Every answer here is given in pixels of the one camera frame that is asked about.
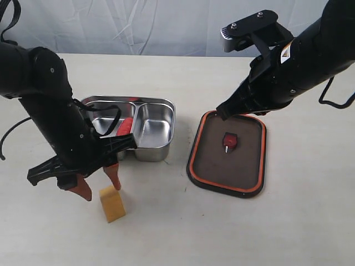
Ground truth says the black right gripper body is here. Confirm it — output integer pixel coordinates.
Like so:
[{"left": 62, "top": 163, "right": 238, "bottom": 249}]
[{"left": 216, "top": 47, "right": 300, "bottom": 120}]

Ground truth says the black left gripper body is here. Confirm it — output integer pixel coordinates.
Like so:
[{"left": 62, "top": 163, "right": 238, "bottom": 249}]
[{"left": 27, "top": 102, "right": 136, "bottom": 190}]

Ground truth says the yellow cheese wedge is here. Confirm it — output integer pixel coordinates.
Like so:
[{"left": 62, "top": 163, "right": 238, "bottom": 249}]
[{"left": 99, "top": 185, "right": 126, "bottom": 223}]

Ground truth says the red sausage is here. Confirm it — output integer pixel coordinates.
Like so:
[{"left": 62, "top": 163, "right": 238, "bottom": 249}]
[{"left": 116, "top": 117, "right": 133, "bottom": 136}]

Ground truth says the lunch box lid orange seal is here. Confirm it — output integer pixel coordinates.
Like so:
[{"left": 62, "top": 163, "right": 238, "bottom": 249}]
[{"left": 186, "top": 111, "right": 267, "bottom": 198}]

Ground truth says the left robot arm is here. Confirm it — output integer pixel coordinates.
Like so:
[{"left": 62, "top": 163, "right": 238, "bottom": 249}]
[{"left": 1, "top": 43, "right": 136, "bottom": 201}]

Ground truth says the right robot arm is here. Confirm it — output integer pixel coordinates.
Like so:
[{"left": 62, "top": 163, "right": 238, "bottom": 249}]
[{"left": 216, "top": 1, "right": 354, "bottom": 120}]

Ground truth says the steel two-compartment lunch box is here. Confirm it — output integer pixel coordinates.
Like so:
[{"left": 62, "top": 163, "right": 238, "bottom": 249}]
[{"left": 82, "top": 95, "right": 175, "bottom": 162}]

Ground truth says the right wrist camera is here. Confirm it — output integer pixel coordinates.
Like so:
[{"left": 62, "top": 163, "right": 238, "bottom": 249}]
[{"left": 220, "top": 9, "right": 293, "bottom": 57}]

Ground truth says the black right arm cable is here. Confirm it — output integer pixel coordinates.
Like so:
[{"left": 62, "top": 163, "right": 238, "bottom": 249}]
[{"left": 318, "top": 77, "right": 355, "bottom": 109}]

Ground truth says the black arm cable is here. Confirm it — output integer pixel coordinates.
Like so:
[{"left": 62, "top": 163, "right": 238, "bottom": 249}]
[
  {"left": 318, "top": 77, "right": 355, "bottom": 109},
  {"left": 0, "top": 0, "right": 31, "bottom": 161}
]

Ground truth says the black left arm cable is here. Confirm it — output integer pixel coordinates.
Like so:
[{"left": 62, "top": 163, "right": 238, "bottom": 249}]
[{"left": 0, "top": 0, "right": 31, "bottom": 161}]

